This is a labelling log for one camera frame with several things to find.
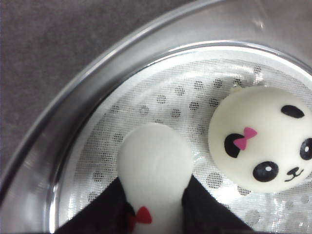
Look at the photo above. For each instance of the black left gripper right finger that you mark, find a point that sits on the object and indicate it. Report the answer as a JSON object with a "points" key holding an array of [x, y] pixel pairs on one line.
{"points": [[202, 212]]}

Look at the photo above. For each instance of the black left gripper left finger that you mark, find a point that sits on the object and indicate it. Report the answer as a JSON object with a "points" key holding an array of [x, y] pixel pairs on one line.
{"points": [[108, 212]]}

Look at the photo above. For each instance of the panda bun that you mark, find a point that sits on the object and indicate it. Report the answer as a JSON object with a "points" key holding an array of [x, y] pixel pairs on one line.
{"points": [[261, 139], [154, 166]]}

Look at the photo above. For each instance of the stainless steel steamer pot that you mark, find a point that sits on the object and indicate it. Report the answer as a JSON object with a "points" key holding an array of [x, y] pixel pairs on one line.
{"points": [[37, 185]]}

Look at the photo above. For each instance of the white perforated steamer liner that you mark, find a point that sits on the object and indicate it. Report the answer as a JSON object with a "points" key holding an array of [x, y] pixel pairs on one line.
{"points": [[184, 95]]}

